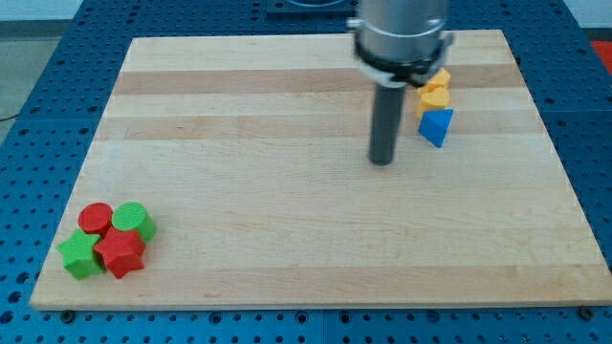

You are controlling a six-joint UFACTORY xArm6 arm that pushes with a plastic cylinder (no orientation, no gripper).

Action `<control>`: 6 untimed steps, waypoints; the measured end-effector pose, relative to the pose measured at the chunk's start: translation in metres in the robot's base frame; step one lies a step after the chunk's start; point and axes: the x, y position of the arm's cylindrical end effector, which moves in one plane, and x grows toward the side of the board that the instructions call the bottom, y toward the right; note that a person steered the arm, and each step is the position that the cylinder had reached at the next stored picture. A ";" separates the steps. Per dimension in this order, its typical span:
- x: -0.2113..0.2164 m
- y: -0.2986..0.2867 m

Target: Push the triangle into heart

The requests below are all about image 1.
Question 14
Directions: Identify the blue triangle block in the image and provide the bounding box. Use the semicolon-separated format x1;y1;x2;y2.
418;108;454;148

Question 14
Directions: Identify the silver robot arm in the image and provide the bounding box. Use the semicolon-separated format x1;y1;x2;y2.
346;0;454;88

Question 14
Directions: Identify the yellow heart block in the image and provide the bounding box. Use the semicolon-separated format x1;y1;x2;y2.
415;88;450;119

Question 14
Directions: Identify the wooden board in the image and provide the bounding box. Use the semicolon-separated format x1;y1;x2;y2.
31;30;611;311

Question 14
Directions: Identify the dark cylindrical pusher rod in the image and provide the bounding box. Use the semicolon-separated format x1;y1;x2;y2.
368;85;406;165

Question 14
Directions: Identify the yellow hexagon block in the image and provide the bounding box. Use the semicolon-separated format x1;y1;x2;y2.
417;68;451;95

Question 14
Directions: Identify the green cylinder block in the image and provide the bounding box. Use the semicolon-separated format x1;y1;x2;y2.
112;202;157;243

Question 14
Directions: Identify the red star block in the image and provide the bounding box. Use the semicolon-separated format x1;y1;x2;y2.
93;226;146;279

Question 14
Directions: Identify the red cylinder block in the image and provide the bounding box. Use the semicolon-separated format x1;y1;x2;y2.
77;203;113;237

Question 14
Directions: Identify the green star block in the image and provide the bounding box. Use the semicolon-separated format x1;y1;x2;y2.
56;228;106;280

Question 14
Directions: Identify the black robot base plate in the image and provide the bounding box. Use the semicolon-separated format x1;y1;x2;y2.
264;0;359;17

